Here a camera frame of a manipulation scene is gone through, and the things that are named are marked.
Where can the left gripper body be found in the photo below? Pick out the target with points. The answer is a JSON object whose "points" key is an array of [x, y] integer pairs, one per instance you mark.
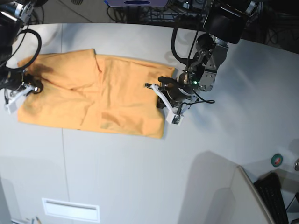
{"points": [[180, 92]]}

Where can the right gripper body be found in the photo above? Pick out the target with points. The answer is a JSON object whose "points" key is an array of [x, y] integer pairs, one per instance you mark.
{"points": [[16, 81]]}

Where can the orange yellow t-shirt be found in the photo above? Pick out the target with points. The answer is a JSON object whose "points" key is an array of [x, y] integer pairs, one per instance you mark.
{"points": [[90, 92]]}

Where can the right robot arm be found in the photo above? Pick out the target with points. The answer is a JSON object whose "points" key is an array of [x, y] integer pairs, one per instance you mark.
{"points": [[14, 15]]}

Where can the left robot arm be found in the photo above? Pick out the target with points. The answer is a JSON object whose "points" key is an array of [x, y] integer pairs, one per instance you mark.
{"points": [[224, 24]]}

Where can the green tape roll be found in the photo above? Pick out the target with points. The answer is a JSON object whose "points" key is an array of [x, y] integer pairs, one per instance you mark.
{"points": [[276, 160]]}

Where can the black keyboard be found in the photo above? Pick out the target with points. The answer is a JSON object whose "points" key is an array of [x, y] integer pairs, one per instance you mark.
{"points": [[269, 189]]}

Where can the beige board panel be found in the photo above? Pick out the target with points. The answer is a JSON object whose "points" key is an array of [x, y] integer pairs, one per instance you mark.
{"points": [[249, 206]]}

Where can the white rectangular tray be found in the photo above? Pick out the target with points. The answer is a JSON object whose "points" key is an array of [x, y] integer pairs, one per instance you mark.
{"points": [[73, 211]]}

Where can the silver metal knob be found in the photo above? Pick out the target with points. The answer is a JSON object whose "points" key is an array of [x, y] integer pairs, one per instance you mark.
{"points": [[296, 165]]}

